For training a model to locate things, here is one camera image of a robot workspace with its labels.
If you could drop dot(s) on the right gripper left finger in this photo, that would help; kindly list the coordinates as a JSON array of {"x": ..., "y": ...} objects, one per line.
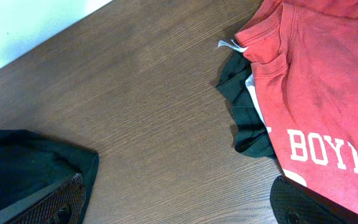
[{"x": 61, "y": 202}]

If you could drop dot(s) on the red printed t-shirt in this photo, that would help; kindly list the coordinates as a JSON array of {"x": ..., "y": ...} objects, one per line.
[{"x": 304, "y": 86}]

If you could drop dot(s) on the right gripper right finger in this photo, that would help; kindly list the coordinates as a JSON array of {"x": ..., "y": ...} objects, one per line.
[{"x": 293, "y": 203}]

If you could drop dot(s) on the black shorts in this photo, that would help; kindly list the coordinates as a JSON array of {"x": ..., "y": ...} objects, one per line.
[{"x": 30, "y": 162}]

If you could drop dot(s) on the dark garment under red shirt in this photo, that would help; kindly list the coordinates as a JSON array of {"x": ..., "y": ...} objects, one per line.
[{"x": 251, "y": 138}]

